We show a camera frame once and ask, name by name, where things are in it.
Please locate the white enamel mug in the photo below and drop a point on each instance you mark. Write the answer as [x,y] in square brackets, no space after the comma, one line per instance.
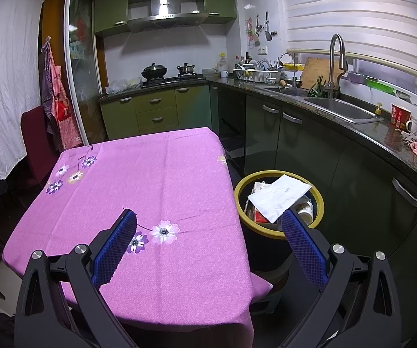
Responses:
[224,74]

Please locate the thin steel faucet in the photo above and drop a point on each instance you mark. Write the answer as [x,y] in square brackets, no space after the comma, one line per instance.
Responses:
[294,76]

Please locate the steel range hood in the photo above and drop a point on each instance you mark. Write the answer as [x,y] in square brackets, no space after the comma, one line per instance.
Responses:
[165,3]

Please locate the white dish rack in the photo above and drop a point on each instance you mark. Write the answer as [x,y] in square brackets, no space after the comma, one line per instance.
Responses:
[252,76]

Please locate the plastic oil bottle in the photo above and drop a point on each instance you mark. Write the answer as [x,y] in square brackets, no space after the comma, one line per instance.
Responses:
[223,63]

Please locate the green plastic holder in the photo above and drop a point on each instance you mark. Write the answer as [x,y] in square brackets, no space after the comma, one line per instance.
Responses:
[380,86]

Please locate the pink checkered apron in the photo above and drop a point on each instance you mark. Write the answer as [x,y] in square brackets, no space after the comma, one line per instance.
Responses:
[63,116]

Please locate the dark green base cabinets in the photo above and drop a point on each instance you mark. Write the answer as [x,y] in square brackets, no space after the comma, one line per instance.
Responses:
[302,141]

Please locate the steel sink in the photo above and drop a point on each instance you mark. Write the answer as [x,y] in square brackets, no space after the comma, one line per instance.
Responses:
[339,108]

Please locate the green wall cabinets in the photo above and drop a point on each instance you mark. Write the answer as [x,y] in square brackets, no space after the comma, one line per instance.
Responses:
[110,7]

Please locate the purple faucet caddy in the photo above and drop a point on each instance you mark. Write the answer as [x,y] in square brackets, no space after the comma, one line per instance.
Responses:
[356,77]

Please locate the light green base cabinets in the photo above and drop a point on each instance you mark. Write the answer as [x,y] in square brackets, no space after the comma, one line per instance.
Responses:
[121,116]

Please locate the wooden cutting board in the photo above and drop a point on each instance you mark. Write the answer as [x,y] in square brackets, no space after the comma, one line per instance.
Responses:
[313,74]

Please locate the white paper tissue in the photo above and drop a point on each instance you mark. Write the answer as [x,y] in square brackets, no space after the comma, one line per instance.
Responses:
[277,195]

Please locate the clear plastic bags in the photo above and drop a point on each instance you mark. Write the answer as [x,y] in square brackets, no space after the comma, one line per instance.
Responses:
[121,86]

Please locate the colourful wall sticker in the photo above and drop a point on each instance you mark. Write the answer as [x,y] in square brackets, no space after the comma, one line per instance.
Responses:
[248,27]

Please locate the black spatula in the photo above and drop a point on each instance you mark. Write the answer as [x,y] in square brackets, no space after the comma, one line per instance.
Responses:
[268,35]

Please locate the gas stove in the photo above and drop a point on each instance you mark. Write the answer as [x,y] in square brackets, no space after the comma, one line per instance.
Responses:
[172,79]

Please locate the striped window blind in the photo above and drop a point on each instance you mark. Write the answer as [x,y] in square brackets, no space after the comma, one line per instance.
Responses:
[339,7]

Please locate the maroon chair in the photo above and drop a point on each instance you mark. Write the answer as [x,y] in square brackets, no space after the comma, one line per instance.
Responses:
[38,141]

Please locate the steel cooking pot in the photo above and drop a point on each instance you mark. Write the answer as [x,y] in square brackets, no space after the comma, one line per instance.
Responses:
[186,69]

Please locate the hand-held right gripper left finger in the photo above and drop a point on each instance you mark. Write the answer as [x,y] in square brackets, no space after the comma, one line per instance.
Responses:
[116,246]

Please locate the white hanging sheet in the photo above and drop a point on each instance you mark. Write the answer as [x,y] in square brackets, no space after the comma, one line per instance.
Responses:
[5,79]

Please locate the black wok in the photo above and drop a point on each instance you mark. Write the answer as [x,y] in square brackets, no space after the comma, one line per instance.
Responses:
[154,71]

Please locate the dark ladle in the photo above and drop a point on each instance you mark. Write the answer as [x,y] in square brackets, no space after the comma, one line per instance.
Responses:
[256,38]

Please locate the tall steel kitchen faucet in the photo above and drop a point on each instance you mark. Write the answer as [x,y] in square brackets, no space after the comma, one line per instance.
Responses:
[332,65]

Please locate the yellow plastic rack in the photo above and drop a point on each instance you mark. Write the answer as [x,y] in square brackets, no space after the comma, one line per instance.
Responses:
[293,67]

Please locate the pink floral tablecloth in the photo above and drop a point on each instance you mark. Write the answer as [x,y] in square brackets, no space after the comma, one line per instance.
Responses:
[157,174]

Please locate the yellow rimmed trash bin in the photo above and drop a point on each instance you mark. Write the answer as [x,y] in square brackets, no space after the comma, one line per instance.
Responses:
[266,250]

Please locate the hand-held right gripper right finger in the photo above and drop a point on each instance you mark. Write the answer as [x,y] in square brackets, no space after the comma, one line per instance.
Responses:
[304,246]

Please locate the white ceramic mug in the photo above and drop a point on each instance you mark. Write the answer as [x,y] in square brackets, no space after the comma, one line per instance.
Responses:
[415,126]

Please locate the white labelled plastic bottle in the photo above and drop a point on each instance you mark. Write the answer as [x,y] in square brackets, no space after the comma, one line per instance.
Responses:
[306,213]

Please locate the white wall socket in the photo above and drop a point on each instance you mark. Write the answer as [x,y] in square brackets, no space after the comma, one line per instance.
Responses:
[263,50]

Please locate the glass sliding door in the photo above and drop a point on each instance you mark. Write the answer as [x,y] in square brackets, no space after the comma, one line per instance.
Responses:
[81,61]

